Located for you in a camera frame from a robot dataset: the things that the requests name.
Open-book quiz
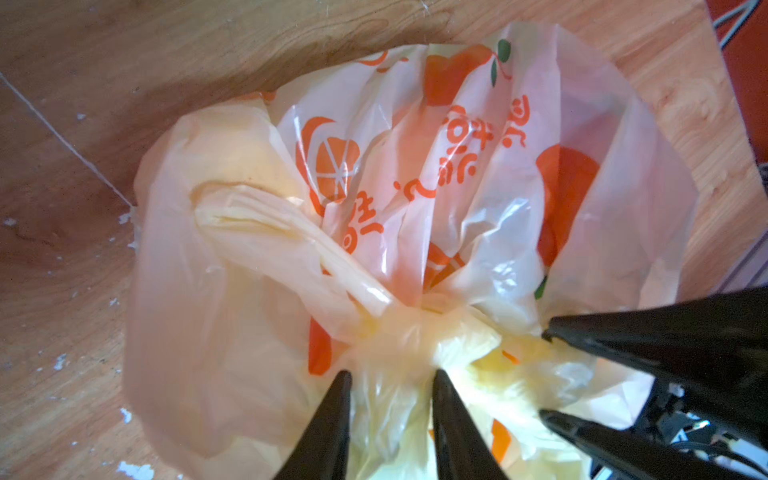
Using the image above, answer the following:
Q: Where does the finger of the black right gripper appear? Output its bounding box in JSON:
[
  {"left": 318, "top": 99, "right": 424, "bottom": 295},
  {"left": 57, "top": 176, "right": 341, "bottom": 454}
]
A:
[
  {"left": 542, "top": 287, "right": 767, "bottom": 446},
  {"left": 539, "top": 409, "right": 747, "bottom": 479}
]

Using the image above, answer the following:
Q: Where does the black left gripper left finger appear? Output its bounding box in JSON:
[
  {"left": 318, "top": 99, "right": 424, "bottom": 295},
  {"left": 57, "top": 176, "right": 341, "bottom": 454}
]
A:
[{"left": 273, "top": 370, "right": 352, "bottom": 480}]

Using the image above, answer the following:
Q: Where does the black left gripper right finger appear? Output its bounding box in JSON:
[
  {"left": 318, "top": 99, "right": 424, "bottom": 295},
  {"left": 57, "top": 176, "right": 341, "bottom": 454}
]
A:
[{"left": 432, "top": 369, "right": 508, "bottom": 480}]

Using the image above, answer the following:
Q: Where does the orange printed plastic bag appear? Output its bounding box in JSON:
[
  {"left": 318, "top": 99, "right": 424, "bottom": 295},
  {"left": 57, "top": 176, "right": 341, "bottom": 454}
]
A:
[{"left": 124, "top": 22, "right": 698, "bottom": 479}]

